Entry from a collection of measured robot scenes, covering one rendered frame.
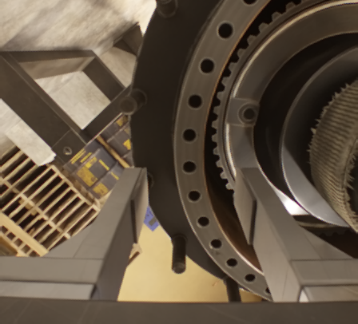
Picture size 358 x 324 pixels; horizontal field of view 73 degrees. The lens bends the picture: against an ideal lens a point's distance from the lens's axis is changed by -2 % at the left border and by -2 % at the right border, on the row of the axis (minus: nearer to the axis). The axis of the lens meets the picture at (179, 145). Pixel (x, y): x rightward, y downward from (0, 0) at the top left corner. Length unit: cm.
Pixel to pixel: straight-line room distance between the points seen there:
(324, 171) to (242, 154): 12
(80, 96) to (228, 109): 258
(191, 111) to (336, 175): 12
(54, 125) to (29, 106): 16
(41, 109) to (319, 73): 137
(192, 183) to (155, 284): 538
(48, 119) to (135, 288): 449
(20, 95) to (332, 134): 145
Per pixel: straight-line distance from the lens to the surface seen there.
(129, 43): 285
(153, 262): 539
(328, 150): 23
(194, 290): 596
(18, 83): 153
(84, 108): 281
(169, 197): 31
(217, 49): 21
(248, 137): 32
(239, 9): 22
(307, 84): 26
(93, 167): 332
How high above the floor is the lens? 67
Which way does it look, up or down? 12 degrees up
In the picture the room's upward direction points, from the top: 138 degrees clockwise
